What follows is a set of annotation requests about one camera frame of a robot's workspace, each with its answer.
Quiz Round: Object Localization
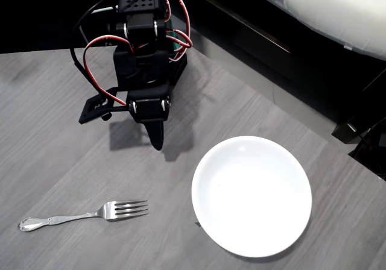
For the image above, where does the black camera cable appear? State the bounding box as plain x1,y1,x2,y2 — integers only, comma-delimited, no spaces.
69,0,137,78

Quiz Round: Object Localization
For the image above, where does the small black box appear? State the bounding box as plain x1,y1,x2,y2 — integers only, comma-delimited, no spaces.
331,121,375,146

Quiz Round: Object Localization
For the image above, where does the green circuit board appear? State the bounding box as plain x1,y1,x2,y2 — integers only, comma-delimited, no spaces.
166,16,182,57

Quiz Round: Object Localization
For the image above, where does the black flat camera mount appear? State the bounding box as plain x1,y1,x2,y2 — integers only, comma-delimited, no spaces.
78,86,130,125

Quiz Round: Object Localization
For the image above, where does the white USB cable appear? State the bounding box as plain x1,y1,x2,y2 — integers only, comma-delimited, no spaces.
89,6,118,14

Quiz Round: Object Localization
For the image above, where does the black furniture frame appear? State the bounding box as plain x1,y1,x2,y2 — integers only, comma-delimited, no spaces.
174,0,386,124

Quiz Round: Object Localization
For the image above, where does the white cushion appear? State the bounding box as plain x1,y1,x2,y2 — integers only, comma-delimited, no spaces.
236,0,386,61

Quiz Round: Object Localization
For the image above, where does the metal fork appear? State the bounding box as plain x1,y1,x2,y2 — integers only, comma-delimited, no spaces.
17,199,150,233

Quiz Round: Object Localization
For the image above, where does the red white arm servo cable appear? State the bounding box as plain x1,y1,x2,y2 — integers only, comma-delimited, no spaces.
155,0,191,42

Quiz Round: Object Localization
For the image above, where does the red white base servo cable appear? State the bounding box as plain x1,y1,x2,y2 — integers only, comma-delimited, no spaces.
165,28,194,63

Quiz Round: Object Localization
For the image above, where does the white round plate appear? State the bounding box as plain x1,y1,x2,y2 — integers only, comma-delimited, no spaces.
191,135,313,259

